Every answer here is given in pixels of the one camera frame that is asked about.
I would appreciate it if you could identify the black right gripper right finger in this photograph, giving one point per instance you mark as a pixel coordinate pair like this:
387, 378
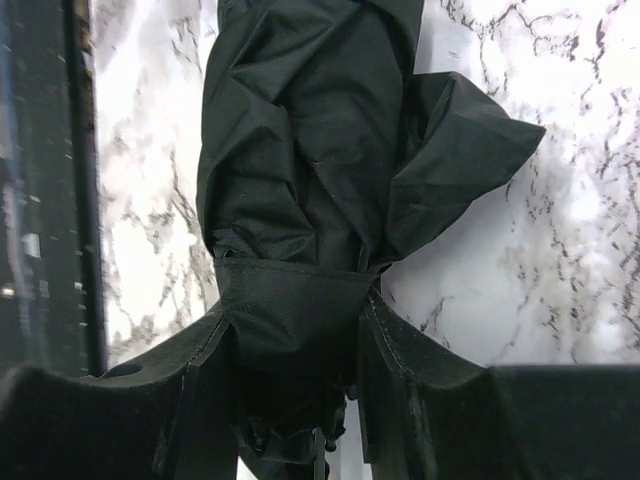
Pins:
426, 413

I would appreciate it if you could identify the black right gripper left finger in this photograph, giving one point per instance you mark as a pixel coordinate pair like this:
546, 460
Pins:
165, 414

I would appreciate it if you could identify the black folding umbrella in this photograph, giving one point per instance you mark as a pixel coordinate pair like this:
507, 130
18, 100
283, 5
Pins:
325, 158

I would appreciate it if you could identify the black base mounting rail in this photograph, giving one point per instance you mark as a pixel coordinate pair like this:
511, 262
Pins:
52, 308

